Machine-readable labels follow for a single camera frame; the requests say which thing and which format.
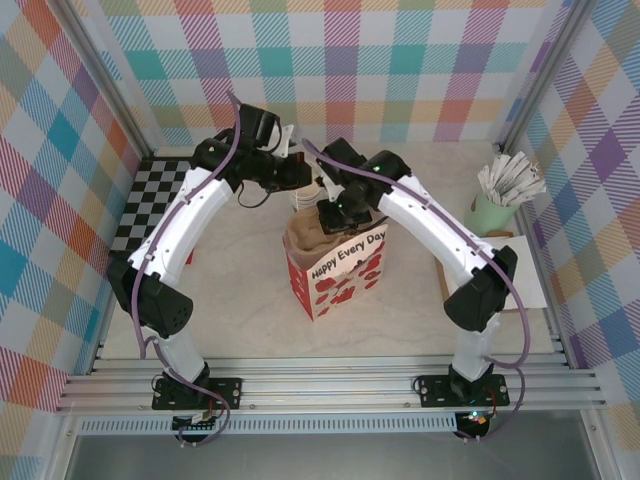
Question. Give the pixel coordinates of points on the green paper cup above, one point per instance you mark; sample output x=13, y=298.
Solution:
x=306, y=199

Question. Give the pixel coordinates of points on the red white paper gift bag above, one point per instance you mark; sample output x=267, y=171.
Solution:
x=345, y=285

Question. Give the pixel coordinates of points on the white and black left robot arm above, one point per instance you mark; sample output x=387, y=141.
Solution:
x=180, y=225

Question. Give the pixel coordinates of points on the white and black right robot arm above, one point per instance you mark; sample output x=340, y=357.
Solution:
x=430, y=225

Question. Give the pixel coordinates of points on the black grey checkered board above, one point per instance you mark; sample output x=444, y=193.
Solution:
x=145, y=200

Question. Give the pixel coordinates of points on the mint green holder cup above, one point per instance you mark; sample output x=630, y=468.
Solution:
x=487, y=220

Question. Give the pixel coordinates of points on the white paper sachet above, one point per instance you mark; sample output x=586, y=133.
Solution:
x=536, y=187
x=514, y=172
x=527, y=176
x=486, y=182
x=500, y=172

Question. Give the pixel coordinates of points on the brown napkin tray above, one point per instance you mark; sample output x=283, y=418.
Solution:
x=497, y=234

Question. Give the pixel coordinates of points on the white paper napkin stack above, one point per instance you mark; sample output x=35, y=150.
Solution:
x=527, y=280

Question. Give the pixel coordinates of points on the small lit circuit board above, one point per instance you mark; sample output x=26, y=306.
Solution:
x=476, y=419

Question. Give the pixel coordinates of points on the grey metal sheet panel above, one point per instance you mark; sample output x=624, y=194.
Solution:
x=325, y=457

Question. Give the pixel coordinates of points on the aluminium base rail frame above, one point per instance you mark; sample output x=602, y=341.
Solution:
x=325, y=385

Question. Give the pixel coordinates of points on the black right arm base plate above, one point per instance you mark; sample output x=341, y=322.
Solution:
x=432, y=390

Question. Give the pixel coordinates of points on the aluminium corner post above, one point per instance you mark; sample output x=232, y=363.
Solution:
x=542, y=75
x=105, y=80

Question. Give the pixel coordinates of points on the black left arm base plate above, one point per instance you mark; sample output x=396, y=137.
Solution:
x=230, y=392

